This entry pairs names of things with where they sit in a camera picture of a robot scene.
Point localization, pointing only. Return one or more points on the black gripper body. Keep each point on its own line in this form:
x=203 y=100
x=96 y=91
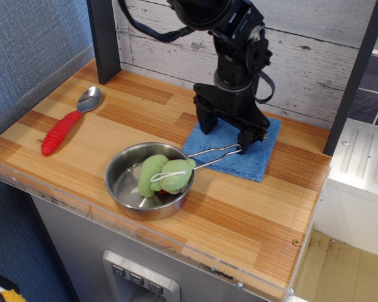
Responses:
x=238 y=108

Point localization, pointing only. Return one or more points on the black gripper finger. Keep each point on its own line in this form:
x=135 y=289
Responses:
x=245 y=139
x=207 y=118

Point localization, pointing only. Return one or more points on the blue towel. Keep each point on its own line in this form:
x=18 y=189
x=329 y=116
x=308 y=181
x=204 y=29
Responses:
x=251 y=165

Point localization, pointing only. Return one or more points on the red handled metal spoon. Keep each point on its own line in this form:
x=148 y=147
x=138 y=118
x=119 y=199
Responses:
x=88 y=101

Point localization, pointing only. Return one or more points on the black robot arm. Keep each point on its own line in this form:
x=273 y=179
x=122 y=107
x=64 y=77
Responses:
x=238 y=31

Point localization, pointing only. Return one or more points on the green plush toy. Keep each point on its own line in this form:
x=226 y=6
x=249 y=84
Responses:
x=158 y=173

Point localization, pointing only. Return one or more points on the white ridged cabinet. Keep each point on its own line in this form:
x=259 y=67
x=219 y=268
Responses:
x=348 y=208

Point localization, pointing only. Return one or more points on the clear acrylic edge guard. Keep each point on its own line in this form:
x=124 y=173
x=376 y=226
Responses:
x=236 y=229

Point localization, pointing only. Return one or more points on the silver button panel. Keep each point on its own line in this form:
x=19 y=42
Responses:
x=131 y=281

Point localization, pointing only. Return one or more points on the yellow object at corner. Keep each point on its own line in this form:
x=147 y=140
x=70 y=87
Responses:
x=12 y=296

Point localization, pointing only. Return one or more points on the steel pan with wire handle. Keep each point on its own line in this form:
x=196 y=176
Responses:
x=122 y=175

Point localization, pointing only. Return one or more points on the dark grey right post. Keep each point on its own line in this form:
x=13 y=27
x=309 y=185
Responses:
x=363 y=57

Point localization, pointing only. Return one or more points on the dark grey post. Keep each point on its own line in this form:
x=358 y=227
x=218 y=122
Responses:
x=363 y=57
x=104 y=36

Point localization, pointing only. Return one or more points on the dark grey left post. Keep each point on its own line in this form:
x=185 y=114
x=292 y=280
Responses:
x=104 y=36

